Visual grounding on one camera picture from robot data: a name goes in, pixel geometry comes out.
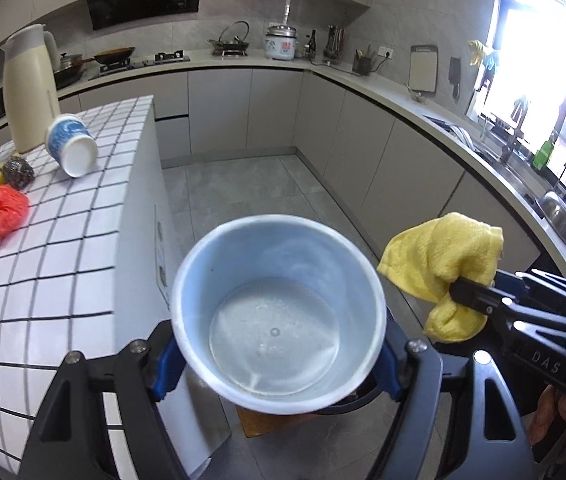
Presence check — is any blue white paper cup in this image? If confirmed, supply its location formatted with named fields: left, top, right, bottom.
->
left=45, top=114, right=97, bottom=178

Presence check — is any blue plastic cup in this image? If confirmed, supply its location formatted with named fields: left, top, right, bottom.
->
left=170, top=214, right=387, bottom=415

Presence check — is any wok pan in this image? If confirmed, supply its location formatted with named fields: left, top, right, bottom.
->
left=74, top=47, right=135, bottom=66

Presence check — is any gas stove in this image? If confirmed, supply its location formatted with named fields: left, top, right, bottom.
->
left=90, top=50, right=191, bottom=80

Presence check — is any red plastic bag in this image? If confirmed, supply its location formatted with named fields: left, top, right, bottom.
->
left=0, top=184, right=29, bottom=240

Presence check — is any hanging cleaver knife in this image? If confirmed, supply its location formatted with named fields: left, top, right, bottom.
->
left=448, top=56, right=461, bottom=102

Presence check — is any black trash bucket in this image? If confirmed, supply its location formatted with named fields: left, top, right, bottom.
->
left=315, top=375, right=382, bottom=416

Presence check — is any person right hand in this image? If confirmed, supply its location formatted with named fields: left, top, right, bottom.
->
left=527, top=385, right=566, bottom=445

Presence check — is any wooden stool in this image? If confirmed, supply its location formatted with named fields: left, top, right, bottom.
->
left=235, top=406, right=319, bottom=438

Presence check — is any utensil holder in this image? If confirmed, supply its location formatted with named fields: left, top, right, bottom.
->
left=351, top=46, right=374, bottom=76

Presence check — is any yellow cloth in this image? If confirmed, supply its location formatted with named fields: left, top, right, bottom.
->
left=377, top=212, right=504, bottom=344

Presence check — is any kettle on burner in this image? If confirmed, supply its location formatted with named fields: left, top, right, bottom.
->
left=208, top=20, right=251, bottom=58

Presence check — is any steel wool scrubber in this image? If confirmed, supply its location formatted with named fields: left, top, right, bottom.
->
left=0, top=155, right=36, bottom=191

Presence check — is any white rice cooker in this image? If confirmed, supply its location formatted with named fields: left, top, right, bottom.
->
left=263, top=24, right=298, bottom=61

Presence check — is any dark bottle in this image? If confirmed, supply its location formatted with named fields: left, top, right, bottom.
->
left=303, top=29, right=317, bottom=61

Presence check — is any white cutting board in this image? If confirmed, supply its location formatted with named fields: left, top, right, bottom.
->
left=408, top=44, right=438, bottom=94

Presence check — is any sink faucet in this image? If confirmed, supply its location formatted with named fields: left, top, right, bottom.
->
left=499, top=96, right=530, bottom=165

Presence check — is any black cooking pot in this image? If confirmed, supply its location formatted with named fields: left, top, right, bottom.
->
left=54, top=53, right=84, bottom=90

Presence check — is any cream thermos jug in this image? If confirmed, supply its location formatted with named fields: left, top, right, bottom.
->
left=1, top=24, right=60, bottom=154

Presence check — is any green soap bottle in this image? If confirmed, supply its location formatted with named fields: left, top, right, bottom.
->
left=532, top=129, right=558, bottom=172

